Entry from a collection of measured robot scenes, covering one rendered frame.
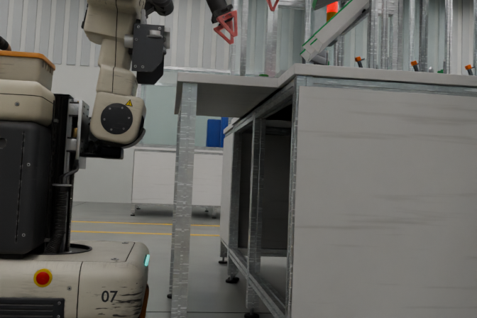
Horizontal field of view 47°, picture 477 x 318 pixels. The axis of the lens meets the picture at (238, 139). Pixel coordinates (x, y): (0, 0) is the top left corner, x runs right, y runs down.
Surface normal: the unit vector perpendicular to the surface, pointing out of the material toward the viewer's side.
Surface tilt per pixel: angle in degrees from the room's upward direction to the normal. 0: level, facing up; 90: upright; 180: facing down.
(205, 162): 90
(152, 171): 90
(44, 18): 90
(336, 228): 90
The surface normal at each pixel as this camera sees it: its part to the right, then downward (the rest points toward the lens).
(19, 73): 0.13, -0.03
